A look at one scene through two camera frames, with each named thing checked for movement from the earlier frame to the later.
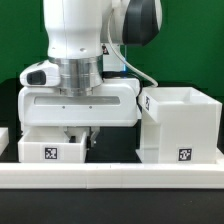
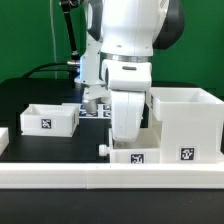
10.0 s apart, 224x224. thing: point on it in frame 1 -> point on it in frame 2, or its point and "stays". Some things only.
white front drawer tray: (51, 144) -> (146, 149)
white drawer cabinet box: (179, 125) stays
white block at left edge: (4, 139) stays
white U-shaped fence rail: (117, 175) stays
